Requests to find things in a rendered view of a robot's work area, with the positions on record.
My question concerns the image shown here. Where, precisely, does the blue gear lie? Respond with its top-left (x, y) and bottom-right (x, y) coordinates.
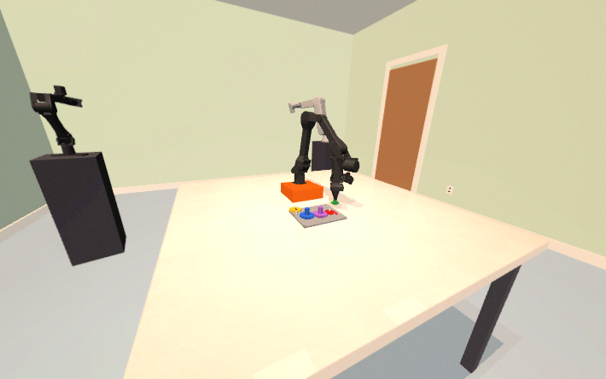
top-left (300, 207), bottom-right (314, 219)

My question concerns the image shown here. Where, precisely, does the purple gear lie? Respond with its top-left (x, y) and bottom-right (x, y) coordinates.
top-left (313, 206), bottom-right (328, 218)

